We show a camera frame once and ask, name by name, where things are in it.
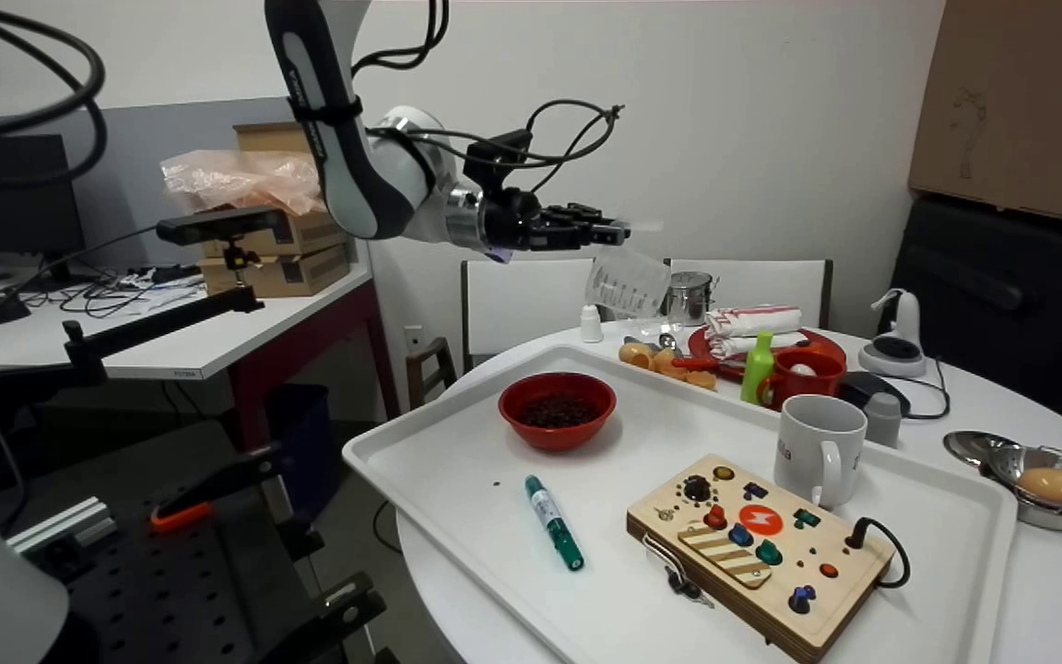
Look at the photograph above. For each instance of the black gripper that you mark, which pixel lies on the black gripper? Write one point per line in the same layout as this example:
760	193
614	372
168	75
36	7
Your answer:
521	221

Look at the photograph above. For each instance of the black camera on stand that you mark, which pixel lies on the black camera on stand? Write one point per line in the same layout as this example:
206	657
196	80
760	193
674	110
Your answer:
230	221

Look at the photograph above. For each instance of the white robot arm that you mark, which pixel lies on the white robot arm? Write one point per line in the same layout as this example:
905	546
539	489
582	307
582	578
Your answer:
403	174

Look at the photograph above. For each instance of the orange toy fruit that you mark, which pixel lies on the orange toy fruit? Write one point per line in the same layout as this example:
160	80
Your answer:
667	362

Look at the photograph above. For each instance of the black cabinet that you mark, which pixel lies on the black cabinet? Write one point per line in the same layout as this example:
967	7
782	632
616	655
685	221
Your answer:
990	284

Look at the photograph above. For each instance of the wooden switch board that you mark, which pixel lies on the wooden switch board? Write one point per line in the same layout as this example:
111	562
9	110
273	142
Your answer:
789	564

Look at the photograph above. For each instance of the steel pot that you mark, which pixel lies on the steel pot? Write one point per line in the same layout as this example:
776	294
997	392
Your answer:
686	295

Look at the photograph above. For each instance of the white plastic tray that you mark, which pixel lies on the white plastic tray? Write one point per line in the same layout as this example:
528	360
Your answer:
455	471

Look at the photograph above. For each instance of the white red cloth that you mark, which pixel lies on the white red cloth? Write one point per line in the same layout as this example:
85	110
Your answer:
736	329

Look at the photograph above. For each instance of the large cardboard box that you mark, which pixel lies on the large cardboard box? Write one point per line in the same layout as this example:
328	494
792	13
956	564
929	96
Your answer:
994	109

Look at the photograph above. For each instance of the red plate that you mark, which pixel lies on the red plate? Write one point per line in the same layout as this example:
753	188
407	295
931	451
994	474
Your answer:
732	365

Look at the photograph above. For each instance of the small cardboard box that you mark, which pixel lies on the small cardboard box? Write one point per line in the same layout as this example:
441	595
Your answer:
304	252

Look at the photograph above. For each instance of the red bowl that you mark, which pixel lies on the red bowl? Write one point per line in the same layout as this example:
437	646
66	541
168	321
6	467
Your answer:
559	410

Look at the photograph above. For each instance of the grey salt shaker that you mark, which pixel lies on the grey salt shaker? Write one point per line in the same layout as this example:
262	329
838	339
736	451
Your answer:
883	416

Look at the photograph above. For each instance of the steel strainer bowl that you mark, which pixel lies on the steel strainer bowl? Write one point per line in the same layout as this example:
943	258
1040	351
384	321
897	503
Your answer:
1032	474

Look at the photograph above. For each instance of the white pill bottle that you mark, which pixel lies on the white pill bottle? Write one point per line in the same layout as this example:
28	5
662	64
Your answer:
593	325

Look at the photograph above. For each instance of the white ceramic mug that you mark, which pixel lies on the white ceramic mug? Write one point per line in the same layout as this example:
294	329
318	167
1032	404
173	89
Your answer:
822	448

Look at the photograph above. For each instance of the green plastic bottle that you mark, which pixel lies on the green plastic bottle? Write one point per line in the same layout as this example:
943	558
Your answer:
757	365

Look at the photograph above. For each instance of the green marker pen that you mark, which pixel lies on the green marker pen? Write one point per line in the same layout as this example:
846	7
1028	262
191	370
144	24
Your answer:
554	526

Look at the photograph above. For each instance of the white side table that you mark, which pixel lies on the white side table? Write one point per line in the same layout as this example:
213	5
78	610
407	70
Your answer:
186	351

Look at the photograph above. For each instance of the black computer mouse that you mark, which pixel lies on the black computer mouse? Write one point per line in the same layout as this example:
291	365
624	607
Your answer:
860	388

